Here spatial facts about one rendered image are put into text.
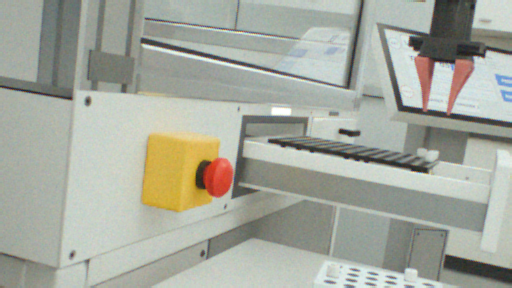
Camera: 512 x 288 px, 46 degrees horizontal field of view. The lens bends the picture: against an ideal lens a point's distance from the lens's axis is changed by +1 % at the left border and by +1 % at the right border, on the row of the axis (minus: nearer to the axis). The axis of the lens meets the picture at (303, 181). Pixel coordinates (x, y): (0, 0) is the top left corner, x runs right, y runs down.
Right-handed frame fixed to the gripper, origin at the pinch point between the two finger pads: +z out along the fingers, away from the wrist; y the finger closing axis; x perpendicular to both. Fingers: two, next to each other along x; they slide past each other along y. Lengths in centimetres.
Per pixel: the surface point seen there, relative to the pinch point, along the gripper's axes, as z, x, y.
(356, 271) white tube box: 19.1, -26.9, -1.6
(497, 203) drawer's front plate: 10.5, -14.9, 10.7
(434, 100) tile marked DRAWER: -5, 80, -12
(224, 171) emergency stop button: 10.1, -35.5, -14.0
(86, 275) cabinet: 20, -44, -22
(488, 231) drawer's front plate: 14.0, -14.8, 10.3
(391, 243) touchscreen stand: 40, 96, -21
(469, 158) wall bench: 17, 294, -17
